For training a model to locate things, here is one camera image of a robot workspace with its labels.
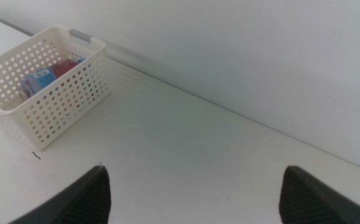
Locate red cola can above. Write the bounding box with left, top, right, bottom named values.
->
left=50, top=60, right=81, bottom=78

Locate clear water bottle blue cap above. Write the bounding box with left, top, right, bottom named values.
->
left=19, top=57, right=87, bottom=100

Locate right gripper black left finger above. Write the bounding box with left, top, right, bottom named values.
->
left=8, top=164, right=112, bottom=224

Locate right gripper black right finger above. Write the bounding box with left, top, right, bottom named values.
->
left=278, top=165, right=360, bottom=224

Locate grey wall rail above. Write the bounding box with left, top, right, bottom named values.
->
left=0, top=9, right=93, bottom=44

